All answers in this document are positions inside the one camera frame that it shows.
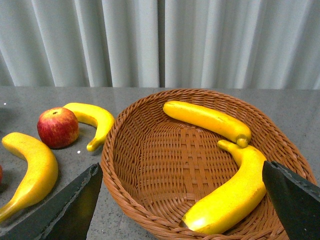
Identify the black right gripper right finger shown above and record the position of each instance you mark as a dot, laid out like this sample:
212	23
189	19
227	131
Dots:
295	199

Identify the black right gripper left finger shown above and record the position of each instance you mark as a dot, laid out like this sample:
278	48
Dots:
67	215

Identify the large yellow banana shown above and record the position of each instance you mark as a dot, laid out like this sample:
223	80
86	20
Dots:
40	177

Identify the red apple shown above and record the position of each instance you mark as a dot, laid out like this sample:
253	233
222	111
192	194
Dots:
1	174
58	127

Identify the yellow banana in basket front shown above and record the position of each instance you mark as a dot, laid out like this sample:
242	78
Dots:
235	199

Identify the yellow banana in basket back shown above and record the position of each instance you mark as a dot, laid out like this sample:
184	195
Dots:
210	119

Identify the brown wicker basket right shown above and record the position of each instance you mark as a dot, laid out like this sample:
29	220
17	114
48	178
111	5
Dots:
156	167

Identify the grey pleated curtain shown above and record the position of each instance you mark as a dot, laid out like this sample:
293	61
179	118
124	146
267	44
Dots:
241	44

